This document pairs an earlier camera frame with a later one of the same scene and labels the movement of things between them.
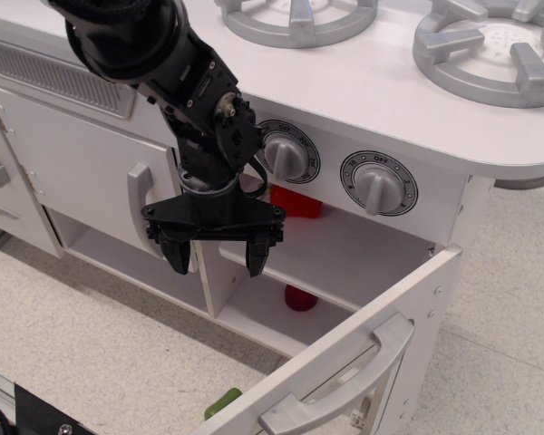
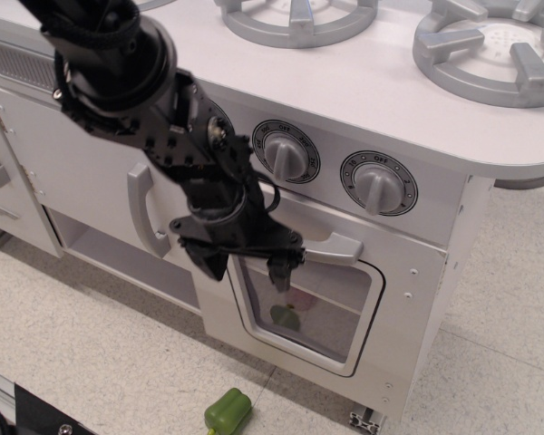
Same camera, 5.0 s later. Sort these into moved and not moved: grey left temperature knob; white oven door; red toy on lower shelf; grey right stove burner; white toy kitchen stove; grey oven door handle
Moved: white oven door; grey oven door handle
Not moved: red toy on lower shelf; grey right stove burner; white toy kitchen stove; grey left temperature knob
